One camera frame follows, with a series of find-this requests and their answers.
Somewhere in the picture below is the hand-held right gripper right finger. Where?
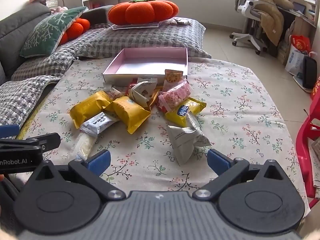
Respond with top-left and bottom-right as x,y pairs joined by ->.
192,149 -> 290,202

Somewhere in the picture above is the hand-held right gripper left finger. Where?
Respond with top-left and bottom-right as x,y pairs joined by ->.
29,149 -> 125,202

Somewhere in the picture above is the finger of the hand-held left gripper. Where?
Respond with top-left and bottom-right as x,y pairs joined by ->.
0,133 -> 61,153
0,124 -> 21,139

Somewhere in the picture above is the clear rice cracker packet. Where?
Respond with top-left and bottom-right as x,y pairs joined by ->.
76,132 -> 98,161

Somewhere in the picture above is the white snack packet black print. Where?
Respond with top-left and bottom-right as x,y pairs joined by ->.
80,112 -> 121,137

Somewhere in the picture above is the grey triangular snack packet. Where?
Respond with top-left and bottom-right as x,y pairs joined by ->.
167,124 -> 213,166

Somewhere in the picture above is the silver ridged snack packet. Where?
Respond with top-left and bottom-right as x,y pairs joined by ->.
187,112 -> 204,133

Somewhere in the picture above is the plain yellow snack packet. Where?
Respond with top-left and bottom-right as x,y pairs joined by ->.
69,91 -> 113,130

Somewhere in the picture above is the yellow snack packet small label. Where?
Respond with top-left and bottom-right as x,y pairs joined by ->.
103,96 -> 152,135

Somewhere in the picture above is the yellow snack packet blue label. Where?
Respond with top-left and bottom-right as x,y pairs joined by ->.
165,97 -> 207,128

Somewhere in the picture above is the beige candy packet red label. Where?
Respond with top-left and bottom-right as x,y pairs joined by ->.
106,87 -> 126,101

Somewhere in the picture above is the small red snack packet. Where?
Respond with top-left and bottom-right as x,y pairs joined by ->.
155,100 -> 171,113

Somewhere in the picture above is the pink candy packet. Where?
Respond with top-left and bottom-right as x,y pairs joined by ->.
158,78 -> 192,113

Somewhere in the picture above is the white triangular snack packet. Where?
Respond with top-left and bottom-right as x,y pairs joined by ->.
129,77 -> 158,107

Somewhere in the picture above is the orange stick snack packet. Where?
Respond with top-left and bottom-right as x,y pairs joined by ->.
147,87 -> 163,106

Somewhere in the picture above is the orange printed snack packet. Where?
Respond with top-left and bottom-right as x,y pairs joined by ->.
164,69 -> 184,91

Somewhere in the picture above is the pink cardboard box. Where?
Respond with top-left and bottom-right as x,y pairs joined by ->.
102,47 -> 189,84

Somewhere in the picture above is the floral tablecloth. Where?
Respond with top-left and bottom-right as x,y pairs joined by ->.
15,56 -> 308,207

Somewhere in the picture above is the red plastic stool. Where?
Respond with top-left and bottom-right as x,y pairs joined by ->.
295,92 -> 320,208

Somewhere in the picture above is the green pillow white branch print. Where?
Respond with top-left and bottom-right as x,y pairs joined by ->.
19,6 -> 88,59

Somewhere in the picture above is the grey sofa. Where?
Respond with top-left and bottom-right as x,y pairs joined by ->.
0,4 -> 116,86

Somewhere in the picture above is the small orange pumpkin cushion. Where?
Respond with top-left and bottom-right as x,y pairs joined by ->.
59,18 -> 91,46

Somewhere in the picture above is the red round printed bag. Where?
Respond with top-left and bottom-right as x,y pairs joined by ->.
310,77 -> 320,101

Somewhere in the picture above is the white shopping bag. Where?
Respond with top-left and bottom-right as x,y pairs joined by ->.
285,44 -> 309,77

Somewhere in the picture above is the stack of magazines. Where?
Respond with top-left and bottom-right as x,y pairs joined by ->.
276,40 -> 291,66

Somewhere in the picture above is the black bag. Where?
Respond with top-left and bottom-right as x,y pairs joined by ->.
302,55 -> 318,89

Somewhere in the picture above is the grey checked quilt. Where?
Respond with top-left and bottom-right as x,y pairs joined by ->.
0,17 -> 213,140

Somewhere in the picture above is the clear plastic bag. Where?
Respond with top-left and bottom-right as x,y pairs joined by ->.
111,22 -> 161,30

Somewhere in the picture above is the small white packet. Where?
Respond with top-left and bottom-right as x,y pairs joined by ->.
172,17 -> 192,26

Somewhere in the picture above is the red gift bag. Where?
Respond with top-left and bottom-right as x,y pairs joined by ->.
290,34 -> 312,54

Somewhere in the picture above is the large orange pumpkin cushion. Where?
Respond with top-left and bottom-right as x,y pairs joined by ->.
108,0 -> 180,26

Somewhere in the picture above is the white office chair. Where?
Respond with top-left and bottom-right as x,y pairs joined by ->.
230,0 -> 269,55

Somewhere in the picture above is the beige coat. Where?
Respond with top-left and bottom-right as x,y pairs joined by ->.
252,0 -> 295,47

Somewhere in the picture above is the wooden desk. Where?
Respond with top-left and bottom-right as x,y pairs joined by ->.
279,0 -> 320,63

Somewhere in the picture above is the laptop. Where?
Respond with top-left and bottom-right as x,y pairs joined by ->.
292,2 -> 306,15

